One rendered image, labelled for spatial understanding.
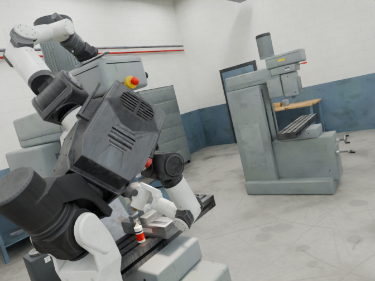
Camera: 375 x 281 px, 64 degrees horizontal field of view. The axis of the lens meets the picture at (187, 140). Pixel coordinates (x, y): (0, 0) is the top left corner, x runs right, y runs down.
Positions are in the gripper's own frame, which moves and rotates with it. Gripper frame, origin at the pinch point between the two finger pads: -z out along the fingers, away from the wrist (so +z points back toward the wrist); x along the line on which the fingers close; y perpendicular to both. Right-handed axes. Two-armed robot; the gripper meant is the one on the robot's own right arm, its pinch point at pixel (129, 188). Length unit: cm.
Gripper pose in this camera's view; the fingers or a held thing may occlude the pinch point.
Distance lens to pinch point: 165.7
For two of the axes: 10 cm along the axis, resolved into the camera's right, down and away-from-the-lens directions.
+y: 2.4, 9.6, 1.4
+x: -8.6, 2.7, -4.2
